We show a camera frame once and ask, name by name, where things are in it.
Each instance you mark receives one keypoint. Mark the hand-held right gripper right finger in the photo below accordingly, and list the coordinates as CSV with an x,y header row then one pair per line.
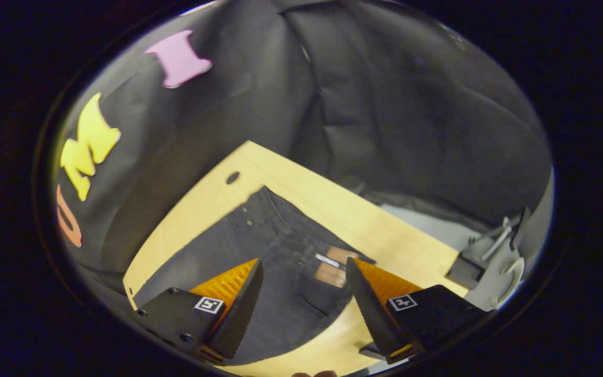
x,y
372,314

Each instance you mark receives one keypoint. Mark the grey metal stand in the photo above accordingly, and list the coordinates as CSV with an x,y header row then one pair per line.
x,y
469,267

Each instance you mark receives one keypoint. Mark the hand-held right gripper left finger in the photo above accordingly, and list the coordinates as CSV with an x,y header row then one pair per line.
x,y
238,314

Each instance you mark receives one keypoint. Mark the dark denim jeans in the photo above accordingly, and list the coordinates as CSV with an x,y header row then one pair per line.
x,y
280,293

